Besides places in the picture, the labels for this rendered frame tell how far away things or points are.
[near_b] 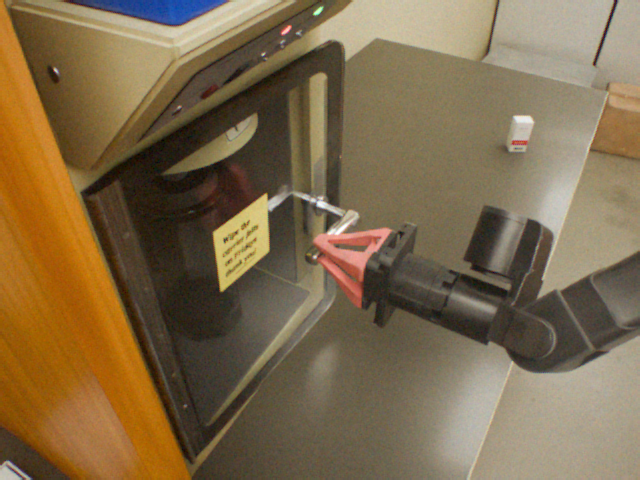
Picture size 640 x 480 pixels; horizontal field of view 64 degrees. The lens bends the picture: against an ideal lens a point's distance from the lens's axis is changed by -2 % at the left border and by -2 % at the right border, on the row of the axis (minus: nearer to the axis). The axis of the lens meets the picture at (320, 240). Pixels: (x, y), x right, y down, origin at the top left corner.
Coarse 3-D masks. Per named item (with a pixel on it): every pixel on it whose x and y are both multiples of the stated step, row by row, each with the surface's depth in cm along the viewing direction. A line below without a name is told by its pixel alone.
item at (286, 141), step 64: (320, 64) 51; (192, 128) 39; (256, 128) 46; (320, 128) 55; (128, 192) 37; (192, 192) 42; (256, 192) 50; (320, 192) 61; (192, 256) 46; (192, 320) 49; (256, 320) 60; (192, 384) 54; (256, 384) 67
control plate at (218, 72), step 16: (320, 0) 35; (336, 0) 40; (304, 16) 36; (320, 16) 42; (272, 32) 32; (288, 32) 37; (304, 32) 44; (240, 48) 29; (256, 48) 33; (272, 48) 39; (224, 64) 30; (240, 64) 34; (256, 64) 41; (192, 80) 27; (208, 80) 31; (224, 80) 36; (176, 96) 28; (192, 96) 32
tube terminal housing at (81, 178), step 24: (24, 48) 28; (288, 48) 50; (312, 48) 54; (264, 72) 48; (216, 96) 43; (48, 120) 31; (192, 120) 42; (144, 144) 38; (72, 168) 33; (96, 240) 37; (144, 360) 47
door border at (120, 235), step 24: (120, 192) 36; (120, 216) 37; (120, 240) 38; (144, 264) 41; (144, 288) 42; (144, 312) 43; (144, 336) 44; (168, 336) 47; (168, 360) 49; (168, 384) 50; (192, 408) 56; (192, 432) 58
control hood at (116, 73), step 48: (48, 0) 26; (240, 0) 25; (288, 0) 28; (48, 48) 26; (96, 48) 24; (144, 48) 23; (192, 48) 23; (48, 96) 29; (96, 96) 27; (144, 96) 25; (96, 144) 29
